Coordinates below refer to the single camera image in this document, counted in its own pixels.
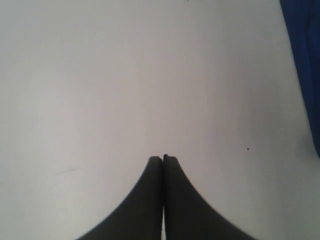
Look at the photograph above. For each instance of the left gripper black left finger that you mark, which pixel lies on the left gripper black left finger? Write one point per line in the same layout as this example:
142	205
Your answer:
140	214

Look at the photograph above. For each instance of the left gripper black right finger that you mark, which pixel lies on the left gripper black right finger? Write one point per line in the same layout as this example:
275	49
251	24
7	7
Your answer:
187	216

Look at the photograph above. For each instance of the blue towel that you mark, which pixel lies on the blue towel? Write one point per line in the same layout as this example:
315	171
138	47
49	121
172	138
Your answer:
302	19

